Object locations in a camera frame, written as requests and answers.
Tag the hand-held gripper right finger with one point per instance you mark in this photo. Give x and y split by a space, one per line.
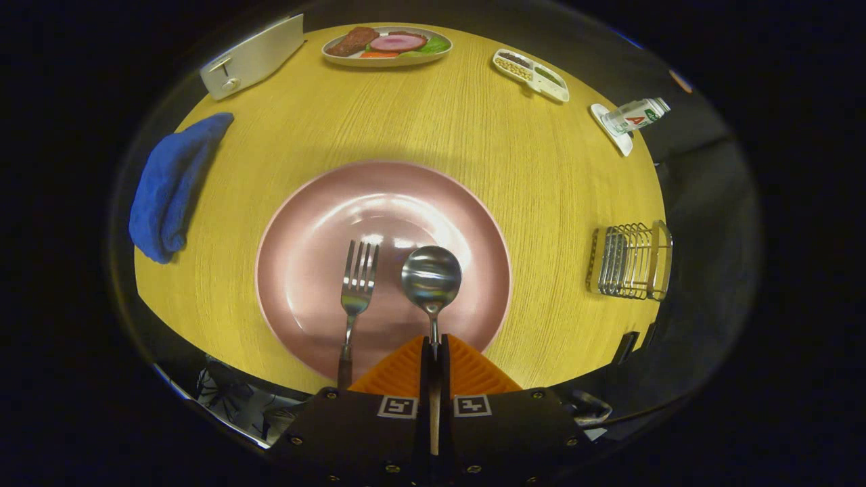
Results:
444 379

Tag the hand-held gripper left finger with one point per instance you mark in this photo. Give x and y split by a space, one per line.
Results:
425 379

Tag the pink plate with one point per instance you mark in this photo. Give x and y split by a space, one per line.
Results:
304 284

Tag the black table clamp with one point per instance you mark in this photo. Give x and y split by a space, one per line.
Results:
624 348
651 336

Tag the floral patterned cloth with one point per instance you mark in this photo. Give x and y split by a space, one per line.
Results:
243 406

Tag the white square coaster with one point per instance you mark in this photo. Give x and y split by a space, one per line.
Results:
619 141

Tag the white divided dish with beans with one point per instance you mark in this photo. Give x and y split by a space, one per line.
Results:
531 74

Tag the blue cloth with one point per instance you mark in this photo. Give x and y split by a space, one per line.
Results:
169 189

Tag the white bottle with green cap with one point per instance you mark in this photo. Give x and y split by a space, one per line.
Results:
632 116

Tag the orange carrot slice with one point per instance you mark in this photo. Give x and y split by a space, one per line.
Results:
379 54

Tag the white oval food plate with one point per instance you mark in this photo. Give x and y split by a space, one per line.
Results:
338 57

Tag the green lettuce leaf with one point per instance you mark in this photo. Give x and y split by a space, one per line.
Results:
436 46

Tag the pink ham slice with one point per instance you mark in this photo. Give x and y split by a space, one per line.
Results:
398 43

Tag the brown sausage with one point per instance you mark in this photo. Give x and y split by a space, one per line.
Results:
352 40

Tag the brown meat piece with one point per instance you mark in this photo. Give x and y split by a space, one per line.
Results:
406 33

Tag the white toaster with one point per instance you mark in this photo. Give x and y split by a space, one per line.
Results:
257 57

